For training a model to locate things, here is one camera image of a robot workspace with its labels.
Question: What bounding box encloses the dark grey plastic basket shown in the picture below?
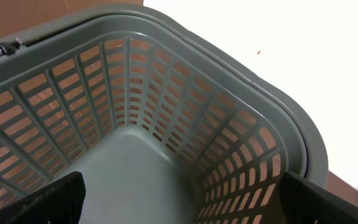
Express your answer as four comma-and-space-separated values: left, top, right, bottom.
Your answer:
0, 4, 328, 223

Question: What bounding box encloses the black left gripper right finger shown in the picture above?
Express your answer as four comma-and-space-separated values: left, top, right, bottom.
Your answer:
279, 172, 358, 224

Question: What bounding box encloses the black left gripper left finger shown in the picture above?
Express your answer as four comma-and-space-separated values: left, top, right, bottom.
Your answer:
0, 171, 86, 224

